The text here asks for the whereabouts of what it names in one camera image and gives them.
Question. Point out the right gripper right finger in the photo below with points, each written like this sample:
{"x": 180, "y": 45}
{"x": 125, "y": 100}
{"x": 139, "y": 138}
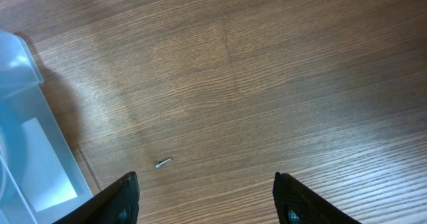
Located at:
{"x": 296, "y": 203}

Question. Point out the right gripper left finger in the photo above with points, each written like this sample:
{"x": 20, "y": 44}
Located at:
{"x": 116, "y": 204}

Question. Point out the cream white bowl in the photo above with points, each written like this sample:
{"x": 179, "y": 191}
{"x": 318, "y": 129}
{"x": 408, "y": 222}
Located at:
{"x": 4, "y": 164}

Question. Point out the white label in container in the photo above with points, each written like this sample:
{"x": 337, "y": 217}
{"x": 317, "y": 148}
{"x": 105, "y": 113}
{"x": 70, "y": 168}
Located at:
{"x": 44, "y": 180}

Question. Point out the clear plastic storage container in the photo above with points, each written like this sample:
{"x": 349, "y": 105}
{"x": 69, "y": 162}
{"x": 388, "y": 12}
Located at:
{"x": 22, "y": 100}

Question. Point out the small metal screw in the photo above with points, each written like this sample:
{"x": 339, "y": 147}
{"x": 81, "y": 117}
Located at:
{"x": 163, "y": 162}

